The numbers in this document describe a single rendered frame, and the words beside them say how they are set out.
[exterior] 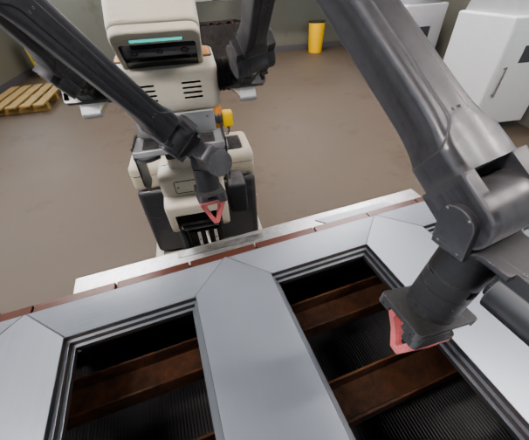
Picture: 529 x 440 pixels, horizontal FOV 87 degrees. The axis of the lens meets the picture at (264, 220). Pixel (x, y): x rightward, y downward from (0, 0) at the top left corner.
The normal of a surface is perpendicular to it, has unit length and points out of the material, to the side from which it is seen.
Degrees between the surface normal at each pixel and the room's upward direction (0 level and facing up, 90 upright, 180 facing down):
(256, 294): 0
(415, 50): 36
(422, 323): 14
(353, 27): 98
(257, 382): 0
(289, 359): 0
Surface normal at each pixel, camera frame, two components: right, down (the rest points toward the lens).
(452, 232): -0.91, 0.40
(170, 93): 0.23, 0.73
